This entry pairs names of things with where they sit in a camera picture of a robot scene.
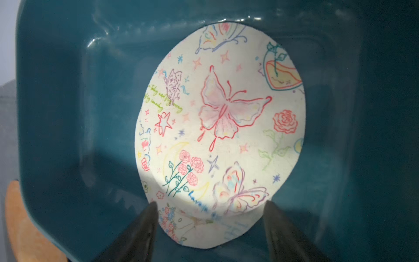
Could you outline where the white bow doodle coaster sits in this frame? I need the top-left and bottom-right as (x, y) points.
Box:
(143, 183), (266, 250)

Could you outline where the teal plastic storage box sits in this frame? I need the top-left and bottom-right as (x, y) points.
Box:
(16, 1), (419, 262)

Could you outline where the front orange cork coaster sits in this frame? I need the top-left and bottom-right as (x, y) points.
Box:
(5, 181), (68, 262)

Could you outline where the white butterfly doodle coaster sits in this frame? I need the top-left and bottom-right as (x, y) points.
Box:
(135, 22), (306, 218)

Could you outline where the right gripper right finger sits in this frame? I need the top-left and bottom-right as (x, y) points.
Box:
(263, 201), (330, 262)

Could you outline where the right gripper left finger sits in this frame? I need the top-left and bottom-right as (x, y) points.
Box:
(93, 202), (158, 262)

